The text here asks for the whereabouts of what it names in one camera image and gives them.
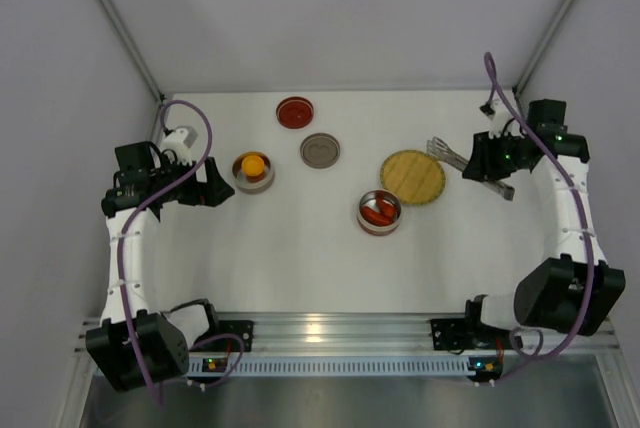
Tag taupe steel lunch bowl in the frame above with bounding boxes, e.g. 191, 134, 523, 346
232, 151, 275, 194

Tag orange fruit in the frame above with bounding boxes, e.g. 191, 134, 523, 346
241, 154, 265, 179

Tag steel food tongs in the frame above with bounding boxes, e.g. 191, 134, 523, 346
426, 137, 515, 201

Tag taupe round lid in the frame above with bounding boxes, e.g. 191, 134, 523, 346
300, 133, 341, 169

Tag red chicken wing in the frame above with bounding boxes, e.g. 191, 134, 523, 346
376, 197, 396, 220

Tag red sausage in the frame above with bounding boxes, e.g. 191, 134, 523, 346
360, 206, 394, 227

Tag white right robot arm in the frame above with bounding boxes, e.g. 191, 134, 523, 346
462, 99, 626, 336

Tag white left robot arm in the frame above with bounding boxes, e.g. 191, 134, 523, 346
85, 137, 234, 397

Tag red steel lunch bowl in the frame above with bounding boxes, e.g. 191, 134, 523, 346
356, 189, 402, 236

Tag round bamboo tray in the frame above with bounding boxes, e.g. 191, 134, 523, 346
379, 150, 446, 206

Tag red round lid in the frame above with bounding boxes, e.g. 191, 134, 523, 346
276, 96, 315, 129

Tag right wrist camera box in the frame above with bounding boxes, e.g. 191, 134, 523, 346
480, 99, 513, 138

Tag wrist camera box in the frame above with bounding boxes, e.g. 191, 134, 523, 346
480, 99, 513, 138
160, 126, 198, 165

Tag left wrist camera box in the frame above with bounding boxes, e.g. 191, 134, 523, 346
160, 126, 198, 165

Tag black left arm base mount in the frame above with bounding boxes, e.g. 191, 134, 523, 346
212, 319, 254, 353

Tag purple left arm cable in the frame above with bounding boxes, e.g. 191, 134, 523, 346
119, 99, 246, 409

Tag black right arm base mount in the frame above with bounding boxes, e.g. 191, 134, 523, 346
429, 318, 513, 354

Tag slotted grey cable duct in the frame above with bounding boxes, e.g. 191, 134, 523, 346
178, 355, 504, 378

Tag aluminium front rail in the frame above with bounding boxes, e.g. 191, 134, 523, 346
74, 311, 620, 353

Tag right corner aluminium post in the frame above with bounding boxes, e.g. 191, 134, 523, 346
512, 0, 579, 98

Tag corner aluminium post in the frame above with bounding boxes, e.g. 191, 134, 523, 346
512, 0, 579, 98
67, 0, 167, 104

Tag left corner aluminium post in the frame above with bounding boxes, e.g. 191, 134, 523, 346
67, 0, 167, 104

